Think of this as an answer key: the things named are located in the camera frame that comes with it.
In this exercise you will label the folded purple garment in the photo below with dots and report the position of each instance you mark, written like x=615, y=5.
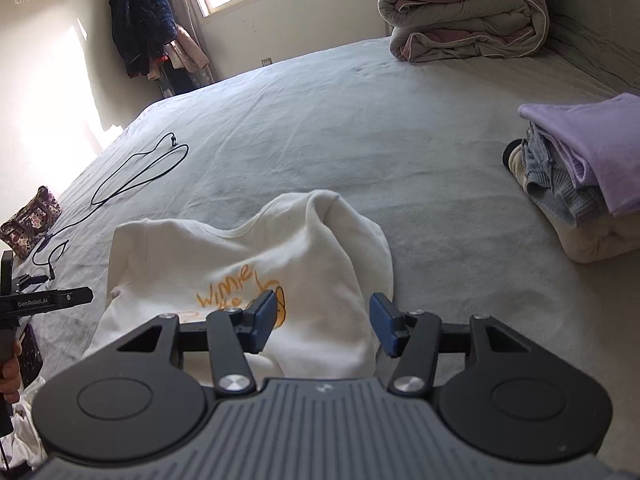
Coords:
x=590, y=135

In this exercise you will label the black dotted cloth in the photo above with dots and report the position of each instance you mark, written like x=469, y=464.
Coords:
x=31, y=355

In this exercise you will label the pink hanging clothes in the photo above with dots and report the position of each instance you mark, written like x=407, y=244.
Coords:
x=187, y=52

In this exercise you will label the stack of folded clothes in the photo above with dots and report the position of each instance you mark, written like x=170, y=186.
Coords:
x=600, y=240

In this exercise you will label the folded grey pink quilt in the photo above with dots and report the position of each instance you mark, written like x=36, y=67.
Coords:
x=450, y=15

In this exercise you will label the crumpled white cloth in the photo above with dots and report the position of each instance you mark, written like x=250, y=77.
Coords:
x=22, y=440

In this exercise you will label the floral handbag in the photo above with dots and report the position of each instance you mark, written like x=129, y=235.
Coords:
x=30, y=220

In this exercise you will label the grey bed headboard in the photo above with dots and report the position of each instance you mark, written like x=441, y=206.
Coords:
x=590, y=20

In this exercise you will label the person's left hand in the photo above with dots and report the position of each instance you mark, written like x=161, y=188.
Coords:
x=10, y=377

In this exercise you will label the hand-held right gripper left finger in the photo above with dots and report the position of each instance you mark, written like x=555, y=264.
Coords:
x=265, y=317

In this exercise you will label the white printed sweatshirt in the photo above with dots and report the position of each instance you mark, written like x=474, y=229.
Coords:
x=200, y=260

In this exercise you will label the black folded garment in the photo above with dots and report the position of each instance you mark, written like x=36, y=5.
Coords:
x=509, y=152

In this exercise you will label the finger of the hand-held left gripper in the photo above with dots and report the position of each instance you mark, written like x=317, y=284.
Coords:
x=27, y=281
x=65, y=298

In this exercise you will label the dark blue hanging jacket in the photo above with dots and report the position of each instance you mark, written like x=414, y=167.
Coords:
x=140, y=20

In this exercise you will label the grey-blue knit sweater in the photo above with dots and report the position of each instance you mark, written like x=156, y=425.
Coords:
x=550, y=180

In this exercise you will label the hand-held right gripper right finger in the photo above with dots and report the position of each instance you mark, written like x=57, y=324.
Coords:
x=382, y=322

